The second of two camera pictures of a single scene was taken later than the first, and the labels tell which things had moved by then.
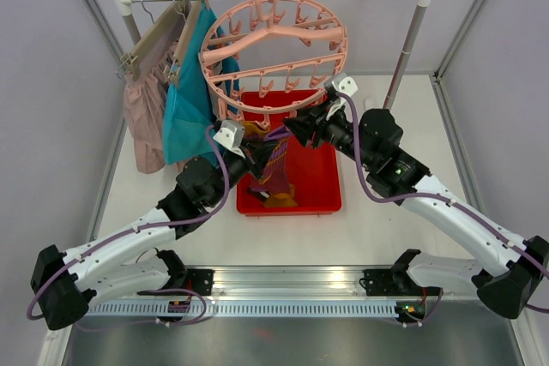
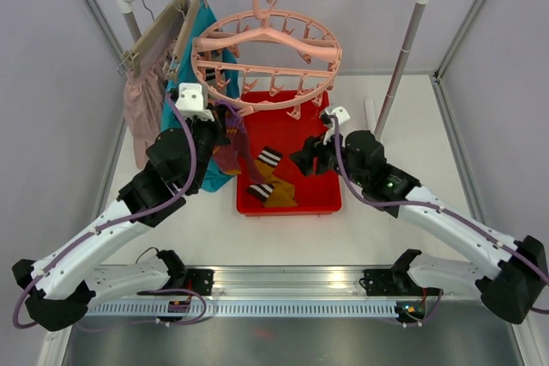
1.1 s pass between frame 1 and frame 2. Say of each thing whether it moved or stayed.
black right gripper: moved
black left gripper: moved
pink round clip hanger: moved
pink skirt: stayed
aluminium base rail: stayed
